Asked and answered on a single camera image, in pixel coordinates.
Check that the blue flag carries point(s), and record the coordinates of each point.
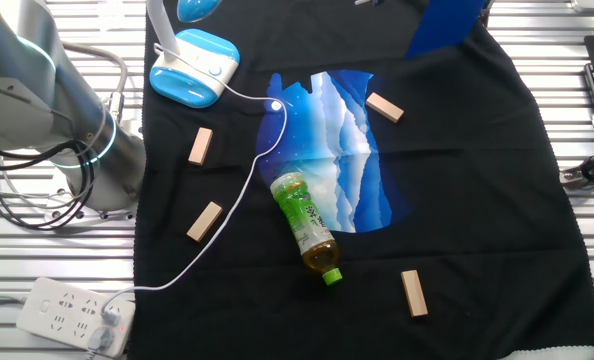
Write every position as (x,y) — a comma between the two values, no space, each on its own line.
(442,25)

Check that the white power strip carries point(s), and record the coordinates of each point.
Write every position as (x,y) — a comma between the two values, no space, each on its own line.
(57,310)

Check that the black cloth with mountain print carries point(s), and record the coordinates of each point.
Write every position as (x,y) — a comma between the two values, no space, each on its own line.
(477,225)

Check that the wooden block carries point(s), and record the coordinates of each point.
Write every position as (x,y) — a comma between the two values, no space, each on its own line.
(200,146)
(384,107)
(204,221)
(414,293)

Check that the green tea bottle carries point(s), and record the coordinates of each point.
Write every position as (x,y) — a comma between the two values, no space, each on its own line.
(304,220)

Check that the blue and white desk lamp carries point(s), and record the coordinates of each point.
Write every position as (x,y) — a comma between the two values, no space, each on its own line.
(192,65)

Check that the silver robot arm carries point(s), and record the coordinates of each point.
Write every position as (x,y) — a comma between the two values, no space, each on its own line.
(27,75)

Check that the grey plug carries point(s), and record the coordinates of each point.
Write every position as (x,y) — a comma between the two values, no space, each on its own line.
(99,340)

